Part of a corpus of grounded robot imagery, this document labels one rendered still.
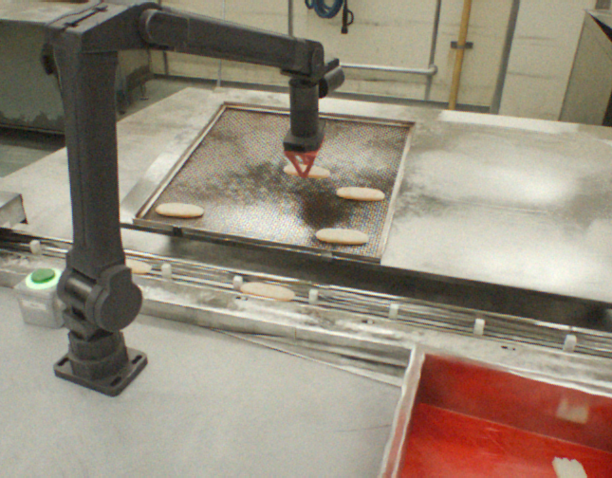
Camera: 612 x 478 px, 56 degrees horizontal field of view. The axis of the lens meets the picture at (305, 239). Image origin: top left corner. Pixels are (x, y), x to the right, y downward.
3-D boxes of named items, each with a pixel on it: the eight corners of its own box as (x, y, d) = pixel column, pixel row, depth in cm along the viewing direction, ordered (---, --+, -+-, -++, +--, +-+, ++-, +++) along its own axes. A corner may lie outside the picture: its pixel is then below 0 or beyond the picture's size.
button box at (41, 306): (24, 338, 101) (8, 286, 95) (52, 311, 108) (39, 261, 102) (64, 347, 99) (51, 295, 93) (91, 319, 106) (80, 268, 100)
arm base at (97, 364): (51, 375, 89) (115, 398, 85) (40, 334, 85) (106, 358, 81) (89, 340, 96) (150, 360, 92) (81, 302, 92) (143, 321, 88)
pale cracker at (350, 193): (335, 198, 120) (335, 193, 119) (338, 187, 123) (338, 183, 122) (383, 202, 118) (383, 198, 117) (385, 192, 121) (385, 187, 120)
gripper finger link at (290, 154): (324, 166, 123) (324, 127, 117) (316, 185, 118) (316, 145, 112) (293, 162, 124) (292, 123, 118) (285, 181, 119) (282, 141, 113)
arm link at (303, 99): (282, 78, 107) (306, 85, 105) (304, 64, 111) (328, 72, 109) (284, 112, 112) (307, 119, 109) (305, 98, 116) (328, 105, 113)
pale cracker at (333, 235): (314, 241, 110) (314, 237, 109) (317, 229, 113) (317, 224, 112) (367, 247, 108) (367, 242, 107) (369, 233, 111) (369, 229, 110)
